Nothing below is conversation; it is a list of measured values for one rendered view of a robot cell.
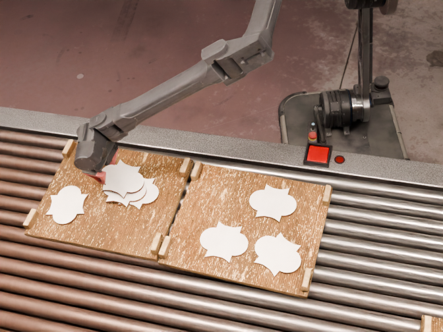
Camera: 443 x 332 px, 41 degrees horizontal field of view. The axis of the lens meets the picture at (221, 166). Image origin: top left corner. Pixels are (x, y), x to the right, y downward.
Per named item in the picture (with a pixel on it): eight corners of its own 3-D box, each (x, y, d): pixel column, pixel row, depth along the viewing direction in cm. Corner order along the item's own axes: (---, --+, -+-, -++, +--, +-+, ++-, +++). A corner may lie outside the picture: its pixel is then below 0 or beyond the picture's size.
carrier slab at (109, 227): (74, 144, 192) (72, 141, 191) (194, 163, 183) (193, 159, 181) (25, 236, 173) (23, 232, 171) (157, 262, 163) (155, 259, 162)
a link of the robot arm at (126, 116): (246, 62, 150) (224, 34, 143) (249, 77, 146) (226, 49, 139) (115, 133, 166) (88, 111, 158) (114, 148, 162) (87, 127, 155)
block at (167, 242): (167, 240, 165) (165, 234, 163) (173, 241, 165) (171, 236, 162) (159, 258, 162) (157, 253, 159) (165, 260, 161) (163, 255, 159)
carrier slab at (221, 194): (198, 165, 182) (198, 162, 181) (332, 190, 171) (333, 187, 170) (158, 265, 162) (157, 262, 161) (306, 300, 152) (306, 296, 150)
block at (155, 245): (157, 236, 166) (155, 230, 164) (164, 237, 166) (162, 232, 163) (150, 254, 163) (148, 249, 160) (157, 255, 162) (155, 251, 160)
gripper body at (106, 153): (117, 146, 172) (110, 130, 166) (101, 174, 166) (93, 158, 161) (97, 142, 174) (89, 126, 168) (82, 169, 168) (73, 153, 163)
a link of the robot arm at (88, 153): (126, 128, 163) (105, 110, 157) (123, 161, 156) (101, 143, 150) (93, 143, 168) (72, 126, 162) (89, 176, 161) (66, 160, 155)
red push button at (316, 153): (309, 147, 182) (309, 145, 181) (329, 150, 181) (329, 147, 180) (306, 163, 179) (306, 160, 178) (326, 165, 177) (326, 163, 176)
